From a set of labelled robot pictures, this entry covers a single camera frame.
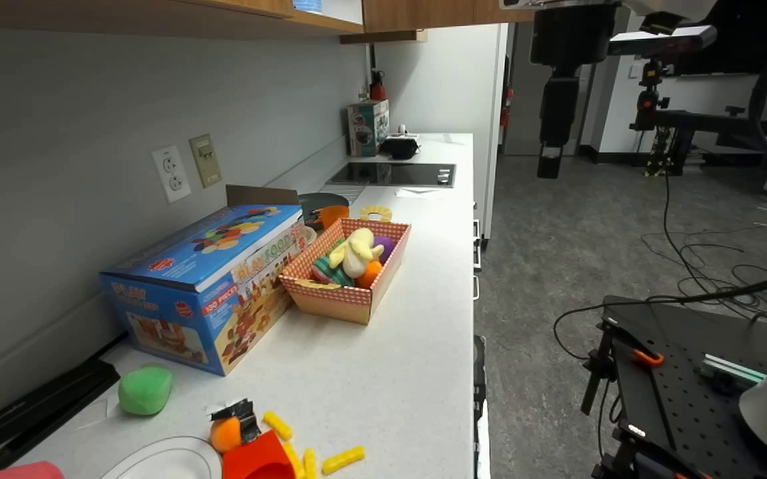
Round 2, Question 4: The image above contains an orange plastic cup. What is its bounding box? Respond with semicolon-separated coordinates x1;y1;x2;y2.
316;205;348;228

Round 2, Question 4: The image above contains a white refrigerator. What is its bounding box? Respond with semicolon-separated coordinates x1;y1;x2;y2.
375;24;508;236

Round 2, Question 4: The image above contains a black stereo camera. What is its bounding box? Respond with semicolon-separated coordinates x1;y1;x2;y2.
608;24;717;59

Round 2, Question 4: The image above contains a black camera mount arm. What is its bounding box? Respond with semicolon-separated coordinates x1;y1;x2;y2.
631;59;767;153

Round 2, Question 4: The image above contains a white plate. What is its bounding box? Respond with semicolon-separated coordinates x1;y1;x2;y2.
102;435;222;479

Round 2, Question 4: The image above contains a red toy fries holder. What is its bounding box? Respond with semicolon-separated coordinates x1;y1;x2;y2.
222;431;295;479

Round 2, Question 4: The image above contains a wooden cabinet door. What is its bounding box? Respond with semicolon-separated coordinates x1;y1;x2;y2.
363;0;535;35
0;0;363;40

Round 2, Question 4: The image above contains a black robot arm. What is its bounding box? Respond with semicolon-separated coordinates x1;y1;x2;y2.
531;0;717;178

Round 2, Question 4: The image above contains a blue toy box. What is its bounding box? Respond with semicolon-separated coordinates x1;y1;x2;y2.
102;205;310;374

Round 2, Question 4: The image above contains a black optical breadboard table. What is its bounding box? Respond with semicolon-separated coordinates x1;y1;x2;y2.
580;298;767;479

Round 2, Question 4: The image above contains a black induction cooktop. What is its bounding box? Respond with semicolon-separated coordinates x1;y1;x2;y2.
332;162;455;185

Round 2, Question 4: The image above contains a black stapler tray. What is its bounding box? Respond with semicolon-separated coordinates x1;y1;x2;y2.
0;358;119;469

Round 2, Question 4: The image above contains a green plush toy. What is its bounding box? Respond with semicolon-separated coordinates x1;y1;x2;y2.
117;367;174;417

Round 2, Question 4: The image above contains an orange toy fruit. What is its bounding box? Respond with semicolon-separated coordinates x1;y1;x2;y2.
354;260;384;288

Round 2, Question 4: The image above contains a white wall outlet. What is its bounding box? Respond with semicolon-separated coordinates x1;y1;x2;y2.
151;147;193;201

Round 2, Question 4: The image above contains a yellow toy fry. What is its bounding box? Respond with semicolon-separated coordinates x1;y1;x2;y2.
323;446;368;475

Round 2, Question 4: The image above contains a beige wall switch plate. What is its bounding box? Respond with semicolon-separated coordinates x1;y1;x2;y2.
189;136;222;185

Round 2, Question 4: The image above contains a teal patterned box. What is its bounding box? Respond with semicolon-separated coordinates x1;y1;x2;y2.
343;101;388;156

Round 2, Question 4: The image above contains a yellow toy banana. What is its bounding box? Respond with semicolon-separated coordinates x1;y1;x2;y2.
327;228;384;270

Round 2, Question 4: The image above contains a black bowl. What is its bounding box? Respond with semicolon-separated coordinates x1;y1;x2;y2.
378;136;418;160

